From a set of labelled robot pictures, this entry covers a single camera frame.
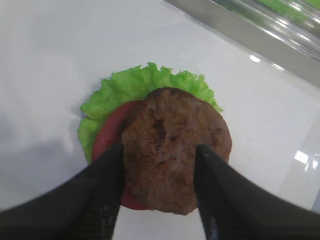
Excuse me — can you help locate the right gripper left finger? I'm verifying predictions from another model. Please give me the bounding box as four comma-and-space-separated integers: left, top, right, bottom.
0, 144, 124, 240

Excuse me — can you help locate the green lettuce in container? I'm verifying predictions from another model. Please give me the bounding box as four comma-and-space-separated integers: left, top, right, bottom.
258, 0, 320, 24

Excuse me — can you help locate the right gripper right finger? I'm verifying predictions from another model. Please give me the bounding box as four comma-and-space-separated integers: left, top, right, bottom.
195, 144, 320, 240

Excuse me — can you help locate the red tomato slice on burger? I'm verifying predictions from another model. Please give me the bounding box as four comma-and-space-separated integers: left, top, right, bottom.
91, 100, 151, 211

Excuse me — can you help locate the green lettuce leaf on burger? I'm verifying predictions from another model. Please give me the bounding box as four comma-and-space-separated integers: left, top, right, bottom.
77, 62, 223, 164

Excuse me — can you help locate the brown meat patty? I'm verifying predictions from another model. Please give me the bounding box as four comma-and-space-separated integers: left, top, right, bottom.
121, 87, 232, 215

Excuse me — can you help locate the white paper sheet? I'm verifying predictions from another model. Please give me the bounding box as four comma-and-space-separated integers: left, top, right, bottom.
0, 0, 320, 240

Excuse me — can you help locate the clear lettuce cheese container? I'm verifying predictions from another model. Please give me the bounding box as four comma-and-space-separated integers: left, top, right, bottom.
212, 0, 320, 61

